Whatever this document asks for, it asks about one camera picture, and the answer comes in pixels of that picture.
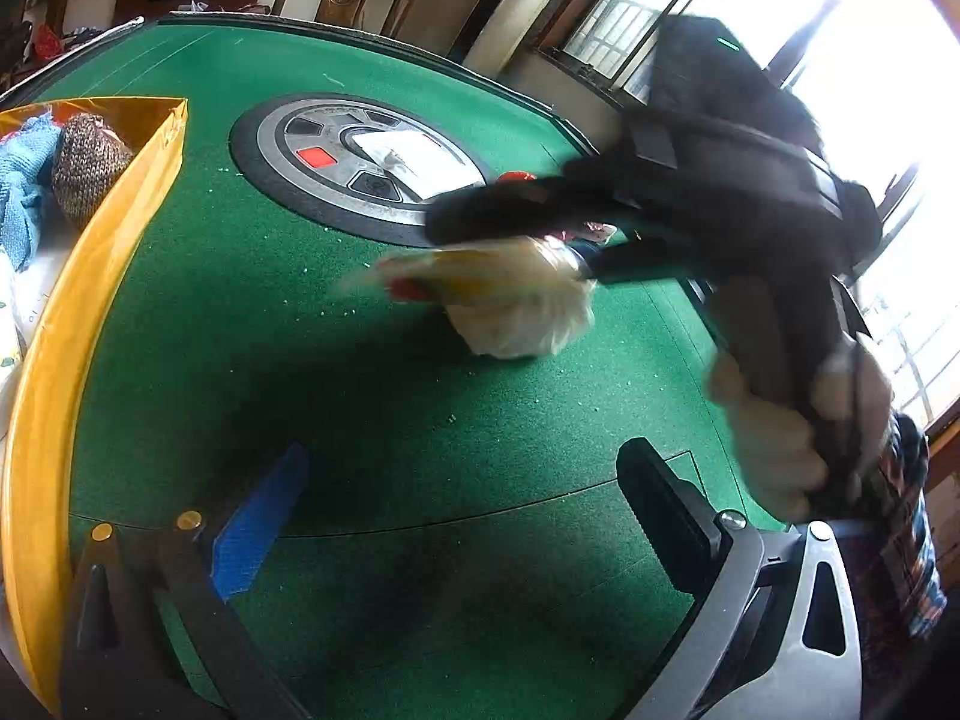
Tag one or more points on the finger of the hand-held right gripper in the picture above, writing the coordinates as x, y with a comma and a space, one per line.
525, 204
645, 259

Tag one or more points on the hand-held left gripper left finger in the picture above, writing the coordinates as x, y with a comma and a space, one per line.
255, 521

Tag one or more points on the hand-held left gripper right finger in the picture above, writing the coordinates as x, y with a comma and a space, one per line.
667, 517

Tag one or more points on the yellow cardboard box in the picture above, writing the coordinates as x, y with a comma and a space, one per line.
90, 300

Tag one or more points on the person's right forearm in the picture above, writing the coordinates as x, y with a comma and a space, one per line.
911, 532

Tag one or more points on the person's right hand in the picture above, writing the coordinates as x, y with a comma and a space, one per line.
780, 450

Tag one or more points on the barred window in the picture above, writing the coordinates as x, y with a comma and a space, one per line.
825, 30

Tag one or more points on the white standing air conditioner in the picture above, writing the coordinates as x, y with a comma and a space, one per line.
517, 7

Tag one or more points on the round grey table control panel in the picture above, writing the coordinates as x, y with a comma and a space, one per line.
315, 157

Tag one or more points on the white printed cloth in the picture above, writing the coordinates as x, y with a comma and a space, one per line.
19, 315

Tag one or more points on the brown knitted hat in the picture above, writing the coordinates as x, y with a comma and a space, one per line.
90, 165

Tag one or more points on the blue and red knitted cloth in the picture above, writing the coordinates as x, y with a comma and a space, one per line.
26, 172

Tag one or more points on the red bag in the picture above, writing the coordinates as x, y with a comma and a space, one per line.
46, 39

